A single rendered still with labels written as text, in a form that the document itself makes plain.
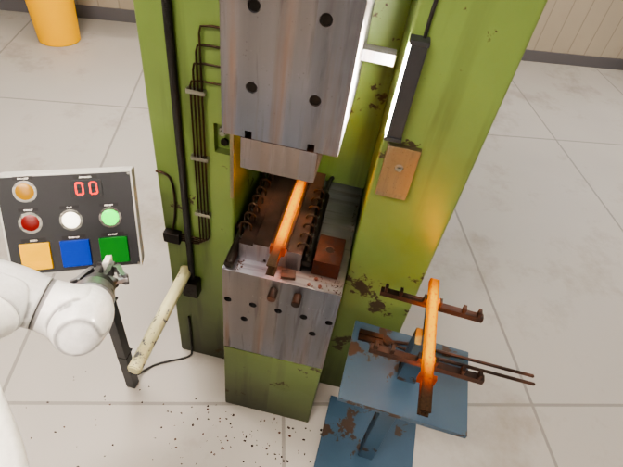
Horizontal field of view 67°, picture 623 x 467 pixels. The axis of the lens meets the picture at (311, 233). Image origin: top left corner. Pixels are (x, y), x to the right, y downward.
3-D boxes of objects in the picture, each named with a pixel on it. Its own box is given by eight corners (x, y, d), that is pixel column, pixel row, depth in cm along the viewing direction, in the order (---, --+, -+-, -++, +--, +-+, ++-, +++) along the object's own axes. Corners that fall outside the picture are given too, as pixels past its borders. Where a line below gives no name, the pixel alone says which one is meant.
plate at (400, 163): (404, 200, 136) (421, 152, 125) (375, 194, 137) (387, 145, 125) (405, 196, 138) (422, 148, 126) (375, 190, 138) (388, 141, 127)
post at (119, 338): (134, 388, 209) (80, 208, 133) (126, 386, 209) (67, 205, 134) (139, 381, 212) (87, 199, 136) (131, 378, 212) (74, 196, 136)
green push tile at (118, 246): (129, 261, 135) (126, 236, 133) (101, 264, 133) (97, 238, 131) (130, 259, 137) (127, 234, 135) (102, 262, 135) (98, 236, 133)
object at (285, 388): (308, 422, 207) (322, 370, 174) (224, 402, 209) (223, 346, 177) (329, 321, 247) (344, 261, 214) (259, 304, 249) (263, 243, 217)
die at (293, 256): (299, 271, 148) (302, 253, 142) (238, 257, 149) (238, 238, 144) (323, 190, 178) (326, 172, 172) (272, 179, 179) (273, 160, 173)
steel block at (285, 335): (322, 370, 174) (341, 296, 143) (223, 346, 177) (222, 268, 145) (344, 261, 214) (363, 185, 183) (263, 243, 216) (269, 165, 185)
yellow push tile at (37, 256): (52, 268, 130) (48, 242, 128) (22, 271, 128) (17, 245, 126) (54, 266, 132) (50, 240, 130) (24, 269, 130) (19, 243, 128)
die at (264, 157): (312, 183, 123) (317, 154, 117) (239, 167, 125) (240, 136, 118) (337, 106, 153) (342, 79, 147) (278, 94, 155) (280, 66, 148)
